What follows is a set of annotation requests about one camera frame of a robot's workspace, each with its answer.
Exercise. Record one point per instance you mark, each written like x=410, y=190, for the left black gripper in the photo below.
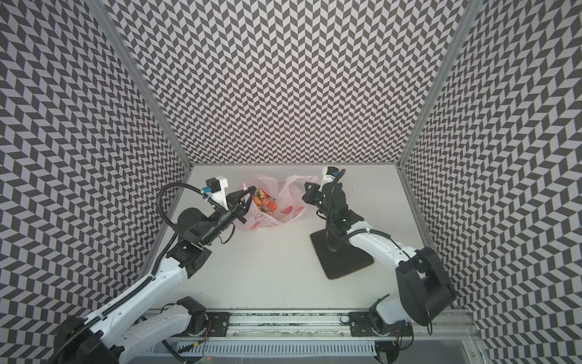
x=239, y=208

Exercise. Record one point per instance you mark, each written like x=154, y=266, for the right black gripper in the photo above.
x=319, y=197

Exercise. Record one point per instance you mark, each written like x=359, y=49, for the pink plastic bag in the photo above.
x=287, y=194

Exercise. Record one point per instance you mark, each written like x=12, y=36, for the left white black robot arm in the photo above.
x=83, y=340

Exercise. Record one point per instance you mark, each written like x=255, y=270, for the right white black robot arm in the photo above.
x=348, y=243

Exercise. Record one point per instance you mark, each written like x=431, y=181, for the black square plate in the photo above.
x=341, y=263

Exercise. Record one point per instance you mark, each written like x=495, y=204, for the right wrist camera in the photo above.
x=329, y=173

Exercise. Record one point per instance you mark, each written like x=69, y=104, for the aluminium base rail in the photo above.
x=326, y=325

